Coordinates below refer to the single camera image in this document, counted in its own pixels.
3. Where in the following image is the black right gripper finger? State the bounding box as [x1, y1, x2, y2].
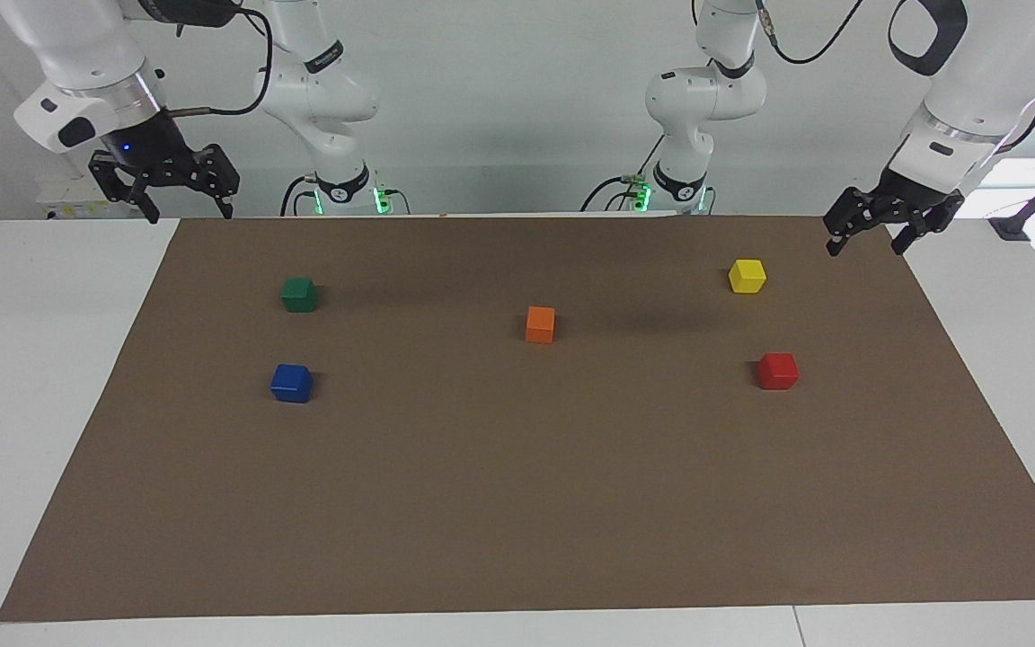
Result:
[192, 144, 241, 219]
[89, 151, 162, 225]

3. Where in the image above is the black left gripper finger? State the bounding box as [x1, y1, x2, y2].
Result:
[823, 187, 885, 258]
[892, 196, 965, 255]

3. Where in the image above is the red block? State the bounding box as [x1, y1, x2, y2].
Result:
[758, 352, 800, 391]

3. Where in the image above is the yellow block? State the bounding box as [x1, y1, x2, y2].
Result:
[729, 259, 767, 295]

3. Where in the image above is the green block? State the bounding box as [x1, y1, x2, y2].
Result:
[281, 277, 318, 314]

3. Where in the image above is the blue block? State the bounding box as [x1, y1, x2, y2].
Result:
[270, 363, 314, 403]

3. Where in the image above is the brown table mat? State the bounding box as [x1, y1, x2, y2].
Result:
[0, 214, 1035, 623]

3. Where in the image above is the white wall box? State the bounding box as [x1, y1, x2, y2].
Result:
[35, 175, 123, 221]

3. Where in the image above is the black base cable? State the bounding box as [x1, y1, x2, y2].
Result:
[280, 174, 319, 217]
[580, 135, 668, 213]

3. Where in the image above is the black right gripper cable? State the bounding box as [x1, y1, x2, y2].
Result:
[163, 0, 274, 120]

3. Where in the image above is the black looping arm cable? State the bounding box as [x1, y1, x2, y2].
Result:
[754, 0, 867, 66]

